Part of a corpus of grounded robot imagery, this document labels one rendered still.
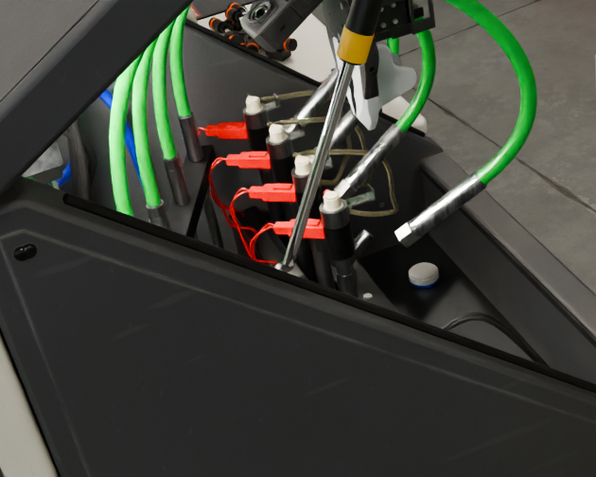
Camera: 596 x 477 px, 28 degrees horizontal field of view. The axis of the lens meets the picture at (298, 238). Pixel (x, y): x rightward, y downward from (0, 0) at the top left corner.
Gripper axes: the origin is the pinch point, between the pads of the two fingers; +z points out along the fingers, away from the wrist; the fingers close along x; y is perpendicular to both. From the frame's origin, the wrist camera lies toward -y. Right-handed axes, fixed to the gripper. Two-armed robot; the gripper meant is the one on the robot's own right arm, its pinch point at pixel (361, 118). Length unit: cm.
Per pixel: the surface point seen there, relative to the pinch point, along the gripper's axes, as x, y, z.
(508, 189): 145, 88, 122
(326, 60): 60, 17, 24
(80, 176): 22.3, -25.6, 8.5
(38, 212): -35, -32, -22
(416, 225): -10.4, 0.0, 6.4
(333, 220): -1.1, -4.9, 9.2
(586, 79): 184, 136, 122
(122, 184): -0.8, -23.7, -2.2
